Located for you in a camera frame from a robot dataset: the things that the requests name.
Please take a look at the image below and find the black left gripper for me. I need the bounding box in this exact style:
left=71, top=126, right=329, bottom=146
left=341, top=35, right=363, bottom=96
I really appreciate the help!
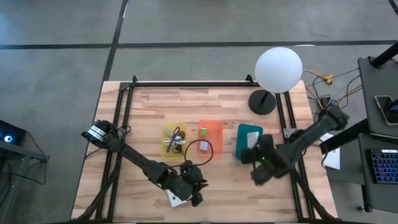
left=160, top=160, right=209, bottom=207

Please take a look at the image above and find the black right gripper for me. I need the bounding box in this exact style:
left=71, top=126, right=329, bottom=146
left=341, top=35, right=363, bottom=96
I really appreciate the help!
left=241, top=135, right=282, bottom=187

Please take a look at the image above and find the white box green edge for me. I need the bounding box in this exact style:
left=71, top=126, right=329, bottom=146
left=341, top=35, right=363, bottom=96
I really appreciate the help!
left=166, top=189, right=189, bottom=208

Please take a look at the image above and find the purple cable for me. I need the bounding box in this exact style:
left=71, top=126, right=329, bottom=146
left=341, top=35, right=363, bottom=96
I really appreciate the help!
left=166, top=126, right=181, bottom=153

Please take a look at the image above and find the teal plastic bin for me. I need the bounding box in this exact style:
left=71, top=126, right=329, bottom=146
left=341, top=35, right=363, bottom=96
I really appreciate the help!
left=235, top=123, right=264, bottom=161

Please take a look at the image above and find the translucent orange plastic bin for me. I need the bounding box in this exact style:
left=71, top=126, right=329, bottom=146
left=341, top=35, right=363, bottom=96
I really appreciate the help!
left=197, top=119, right=224, bottom=159

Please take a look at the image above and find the translucent yellow plastic bin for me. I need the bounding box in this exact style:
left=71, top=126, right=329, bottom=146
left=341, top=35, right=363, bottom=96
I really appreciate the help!
left=160, top=122, right=188, bottom=159

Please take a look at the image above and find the white paper sheet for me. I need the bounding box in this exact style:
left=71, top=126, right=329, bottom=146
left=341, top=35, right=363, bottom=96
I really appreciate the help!
left=322, top=133, right=342, bottom=170

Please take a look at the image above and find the white globe table lamp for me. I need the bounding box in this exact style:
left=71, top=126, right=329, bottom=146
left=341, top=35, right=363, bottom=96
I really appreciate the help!
left=248, top=47, right=303, bottom=116

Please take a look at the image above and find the backlit black keyboard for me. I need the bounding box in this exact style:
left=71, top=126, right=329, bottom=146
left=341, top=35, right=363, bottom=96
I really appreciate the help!
left=369, top=149, right=398, bottom=185

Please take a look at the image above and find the grey side desk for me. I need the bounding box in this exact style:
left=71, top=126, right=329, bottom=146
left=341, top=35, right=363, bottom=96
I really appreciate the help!
left=357, top=55, right=398, bottom=138

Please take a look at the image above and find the black smartphone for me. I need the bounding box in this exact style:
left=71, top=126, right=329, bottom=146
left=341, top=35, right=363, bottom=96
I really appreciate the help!
left=374, top=95, right=398, bottom=127

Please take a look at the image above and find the black computer blue light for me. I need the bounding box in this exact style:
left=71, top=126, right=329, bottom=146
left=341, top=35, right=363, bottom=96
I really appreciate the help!
left=0, top=119, right=27, bottom=146

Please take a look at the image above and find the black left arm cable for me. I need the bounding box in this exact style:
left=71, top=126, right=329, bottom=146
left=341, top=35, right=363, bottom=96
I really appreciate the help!
left=183, top=138, right=215, bottom=168

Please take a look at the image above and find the black aluminium rig frame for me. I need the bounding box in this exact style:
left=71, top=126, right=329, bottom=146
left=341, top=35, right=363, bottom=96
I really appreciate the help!
left=73, top=74, right=340, bottom=224

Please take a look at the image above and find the yellow floor cable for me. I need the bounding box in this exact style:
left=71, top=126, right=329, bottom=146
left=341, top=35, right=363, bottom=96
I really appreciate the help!
left=303, top=70, right=335, bottom=110

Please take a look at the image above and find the black floor cable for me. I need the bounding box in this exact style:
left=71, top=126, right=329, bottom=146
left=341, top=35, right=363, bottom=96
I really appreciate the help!
left=306, top=67, right=364, bottom=119

